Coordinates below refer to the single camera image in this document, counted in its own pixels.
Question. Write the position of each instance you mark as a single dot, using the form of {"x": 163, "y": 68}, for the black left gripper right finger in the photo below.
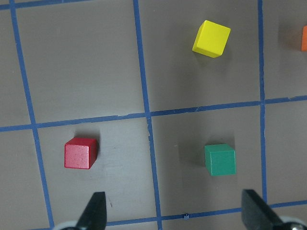
{"x": 256, "y": 214}

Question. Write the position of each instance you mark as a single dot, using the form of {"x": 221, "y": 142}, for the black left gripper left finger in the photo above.
{"x": 94, "y": 215}

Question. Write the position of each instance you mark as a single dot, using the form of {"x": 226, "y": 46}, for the orange wooden block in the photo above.
{"x": 304, "y": 39}

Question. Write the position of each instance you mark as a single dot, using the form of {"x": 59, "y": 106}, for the green wooden block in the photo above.
{"x": 220, "y": 159}

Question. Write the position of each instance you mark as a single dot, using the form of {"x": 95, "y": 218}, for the red wooden block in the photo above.
{"x": 80, "y": 153}

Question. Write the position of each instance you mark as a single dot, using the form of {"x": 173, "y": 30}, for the yellow wooden block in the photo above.
{"x": 211, "y": 39}

